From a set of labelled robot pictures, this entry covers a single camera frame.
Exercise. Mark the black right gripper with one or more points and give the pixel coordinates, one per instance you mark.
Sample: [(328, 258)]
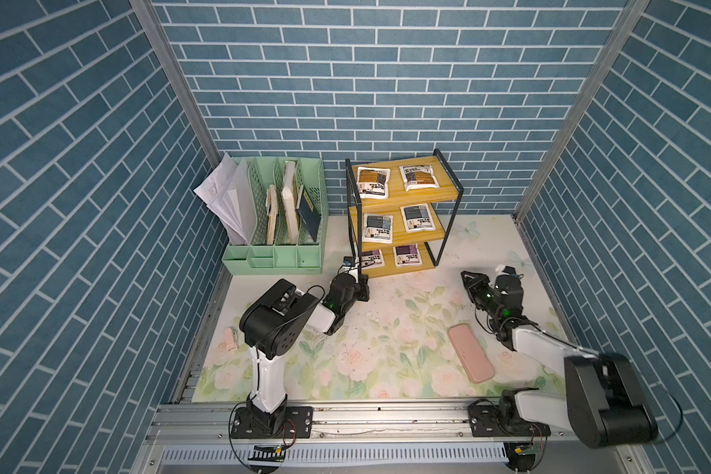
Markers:
[(476, 281)]

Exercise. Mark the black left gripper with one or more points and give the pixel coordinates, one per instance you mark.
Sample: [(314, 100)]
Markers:
[(361, 288)]

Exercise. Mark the purple coffee bag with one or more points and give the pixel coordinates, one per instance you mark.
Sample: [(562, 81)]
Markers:
[(372, 260), (407, 256)]

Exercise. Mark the teal coffee bag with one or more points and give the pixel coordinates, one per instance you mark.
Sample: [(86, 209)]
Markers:
[(418, 218), (378, 228)]

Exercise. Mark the wooden black-frame three-tier shelf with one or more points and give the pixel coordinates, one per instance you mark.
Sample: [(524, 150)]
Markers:
[(400, 214)]

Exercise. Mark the yellow coffee bag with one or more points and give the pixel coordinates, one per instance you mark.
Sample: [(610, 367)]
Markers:
[(418, 177), (373, 183)]

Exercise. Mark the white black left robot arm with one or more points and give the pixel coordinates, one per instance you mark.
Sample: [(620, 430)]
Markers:
[(274, 322)]

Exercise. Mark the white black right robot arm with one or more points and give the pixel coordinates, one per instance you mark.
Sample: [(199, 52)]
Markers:
[(604, 402)]

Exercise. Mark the floral table mat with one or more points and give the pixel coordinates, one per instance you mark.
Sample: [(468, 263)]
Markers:
[(396, 344)]

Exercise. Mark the pink eyeglass case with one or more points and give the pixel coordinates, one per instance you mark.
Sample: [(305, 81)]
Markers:
[(470, 353)]

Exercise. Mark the dark navy notebook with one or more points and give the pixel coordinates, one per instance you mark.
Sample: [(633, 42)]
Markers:
[(309, 217)]

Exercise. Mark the green plastic file organizer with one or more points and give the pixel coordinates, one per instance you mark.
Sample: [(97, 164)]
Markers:
[(281, 258)]

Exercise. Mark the thick cream book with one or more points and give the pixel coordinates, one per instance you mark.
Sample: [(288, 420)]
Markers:
[(289, 200)]

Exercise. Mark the thin beige book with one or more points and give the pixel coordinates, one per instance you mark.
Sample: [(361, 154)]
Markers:
[(272, 212)]

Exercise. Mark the white paper sheets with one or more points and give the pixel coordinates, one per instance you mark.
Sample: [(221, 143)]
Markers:
[(227, 192)]

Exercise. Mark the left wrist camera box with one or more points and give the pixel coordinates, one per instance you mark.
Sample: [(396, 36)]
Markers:
[(351, 266)]

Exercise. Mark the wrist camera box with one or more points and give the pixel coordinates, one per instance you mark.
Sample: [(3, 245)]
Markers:
[(351, 266), (507, 270)]

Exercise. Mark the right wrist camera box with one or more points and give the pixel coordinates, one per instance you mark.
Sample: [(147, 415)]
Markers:
[(507, 270)]

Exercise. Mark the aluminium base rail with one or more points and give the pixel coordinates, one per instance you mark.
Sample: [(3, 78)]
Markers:
[(382, 436)]

